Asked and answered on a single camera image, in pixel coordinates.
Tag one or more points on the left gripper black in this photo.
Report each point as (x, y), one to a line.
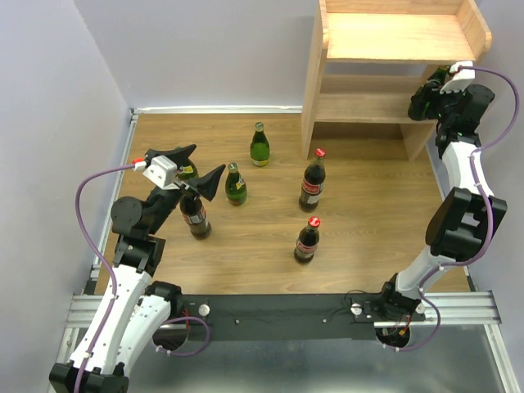
(204, 186)

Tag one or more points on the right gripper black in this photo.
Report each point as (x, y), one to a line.
(455, 96)

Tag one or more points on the green bottle red-blue label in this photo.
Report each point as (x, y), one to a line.
(424, 102)

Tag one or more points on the green bottle red-white label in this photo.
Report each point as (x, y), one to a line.
(235, 186)

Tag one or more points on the green bottle yellow label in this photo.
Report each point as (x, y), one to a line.
(259, 148)

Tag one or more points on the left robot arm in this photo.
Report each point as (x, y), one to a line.
(134, 306)

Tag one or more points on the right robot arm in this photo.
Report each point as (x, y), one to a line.
(470, 212)

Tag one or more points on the wooden two-tier shelf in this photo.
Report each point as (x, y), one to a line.
(430, 33)

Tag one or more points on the cola bottle left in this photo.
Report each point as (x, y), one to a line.
(195, 216)

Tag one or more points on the cola bottle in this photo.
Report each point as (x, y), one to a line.
(195, 216)
(312, 182)
(307, 241)

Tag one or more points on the cola bottle centre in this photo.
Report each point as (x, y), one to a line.
(312, 182)

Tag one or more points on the cola bottle front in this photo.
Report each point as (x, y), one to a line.
(307, 241)

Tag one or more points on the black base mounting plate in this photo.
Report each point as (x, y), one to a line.
(296, 317)

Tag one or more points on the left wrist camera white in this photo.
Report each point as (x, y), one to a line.
(162, 171)

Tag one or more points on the aluminium frame rail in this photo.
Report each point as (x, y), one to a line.
(462, 309)

